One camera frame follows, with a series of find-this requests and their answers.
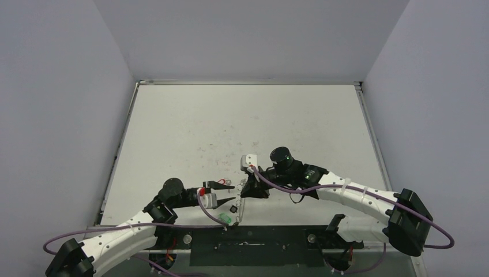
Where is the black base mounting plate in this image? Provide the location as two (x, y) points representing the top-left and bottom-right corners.
(149, 225), (364, 269)

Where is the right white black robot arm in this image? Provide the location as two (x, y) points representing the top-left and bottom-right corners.
(240, 147), (433, 257)

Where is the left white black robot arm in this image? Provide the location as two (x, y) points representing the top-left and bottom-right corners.
(45, 178), (234, 276)

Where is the metal key holder ring plate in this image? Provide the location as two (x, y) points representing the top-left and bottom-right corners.
(234, 179), (247, 225)

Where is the red tagged key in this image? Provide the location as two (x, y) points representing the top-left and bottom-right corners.
(217, 178), (232, 186)

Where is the green tagged key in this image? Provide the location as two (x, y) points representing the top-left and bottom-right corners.
(218, 213), (232, 224)

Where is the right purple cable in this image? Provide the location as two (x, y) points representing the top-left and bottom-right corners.
(250, 165), (456, 275)

